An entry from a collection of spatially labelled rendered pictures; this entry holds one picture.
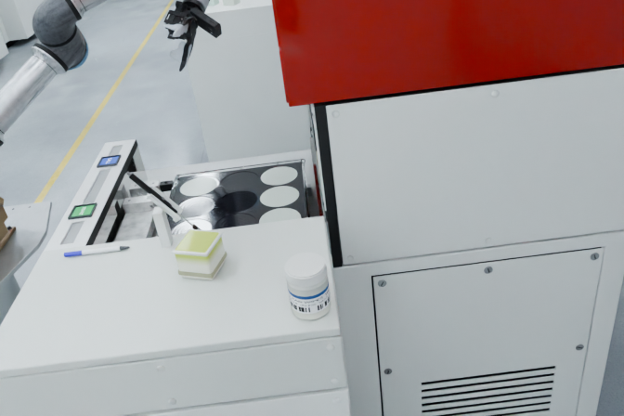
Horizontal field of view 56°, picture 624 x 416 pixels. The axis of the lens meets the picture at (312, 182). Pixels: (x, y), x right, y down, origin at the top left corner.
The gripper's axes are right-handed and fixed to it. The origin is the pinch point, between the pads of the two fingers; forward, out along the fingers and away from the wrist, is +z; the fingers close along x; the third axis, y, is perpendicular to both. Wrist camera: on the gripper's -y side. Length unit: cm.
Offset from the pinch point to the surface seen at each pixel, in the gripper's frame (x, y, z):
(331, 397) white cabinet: 24, -62, 88
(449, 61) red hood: 51, -70, 28
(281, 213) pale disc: 7, -43, 46
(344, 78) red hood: 47, -51, 35
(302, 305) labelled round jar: 40, -53, 78
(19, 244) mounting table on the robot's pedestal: -16, 26, 62
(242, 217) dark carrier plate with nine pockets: 6, -34, 49
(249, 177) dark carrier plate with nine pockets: -4.4, -30.4, 32.4
